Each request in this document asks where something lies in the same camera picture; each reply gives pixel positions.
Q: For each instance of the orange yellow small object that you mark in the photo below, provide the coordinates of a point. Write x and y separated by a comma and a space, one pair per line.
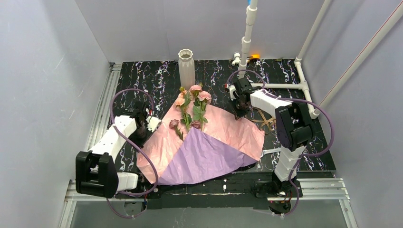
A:
254, 56

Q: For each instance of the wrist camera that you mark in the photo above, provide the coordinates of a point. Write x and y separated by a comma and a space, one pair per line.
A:
231, 90
152, 123

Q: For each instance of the aluminium rail frame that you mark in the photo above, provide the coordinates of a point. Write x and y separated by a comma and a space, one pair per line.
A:
224, 202

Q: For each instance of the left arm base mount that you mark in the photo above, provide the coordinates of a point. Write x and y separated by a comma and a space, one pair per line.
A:
142, 188

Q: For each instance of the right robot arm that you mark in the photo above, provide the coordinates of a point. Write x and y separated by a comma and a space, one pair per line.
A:
294, 126

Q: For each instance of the pink rose flower bunch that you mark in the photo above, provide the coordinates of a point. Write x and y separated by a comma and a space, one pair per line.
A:
192, 105

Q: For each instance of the white ribbed vase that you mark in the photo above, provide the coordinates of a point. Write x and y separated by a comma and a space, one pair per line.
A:
186, 68

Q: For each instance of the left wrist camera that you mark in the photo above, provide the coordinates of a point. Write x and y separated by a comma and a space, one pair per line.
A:
152, 123

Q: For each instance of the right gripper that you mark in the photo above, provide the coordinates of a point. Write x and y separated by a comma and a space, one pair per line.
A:
240, 105

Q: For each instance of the purple flower bouquet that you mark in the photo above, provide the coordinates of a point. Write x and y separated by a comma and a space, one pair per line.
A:
202, 157

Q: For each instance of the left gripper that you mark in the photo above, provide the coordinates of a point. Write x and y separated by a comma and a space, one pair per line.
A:
142, 129

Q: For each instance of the dark mauve rose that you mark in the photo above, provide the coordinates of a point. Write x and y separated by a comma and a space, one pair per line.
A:
174, 124
196, 124

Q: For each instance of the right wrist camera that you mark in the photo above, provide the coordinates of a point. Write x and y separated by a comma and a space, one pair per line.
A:
231, 90

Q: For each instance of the pink wrapping paper sheet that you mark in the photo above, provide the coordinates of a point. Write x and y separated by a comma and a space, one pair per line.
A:
164, 143

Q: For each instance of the silver wrench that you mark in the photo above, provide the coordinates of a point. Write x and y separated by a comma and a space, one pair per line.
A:
270, 151

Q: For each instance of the brown ribbon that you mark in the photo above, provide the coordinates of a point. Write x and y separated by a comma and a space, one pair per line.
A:
268, 126

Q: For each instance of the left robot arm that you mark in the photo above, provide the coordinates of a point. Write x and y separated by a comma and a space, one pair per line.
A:
95, 169

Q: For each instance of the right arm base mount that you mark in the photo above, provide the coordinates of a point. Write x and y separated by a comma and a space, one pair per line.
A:
278, 194

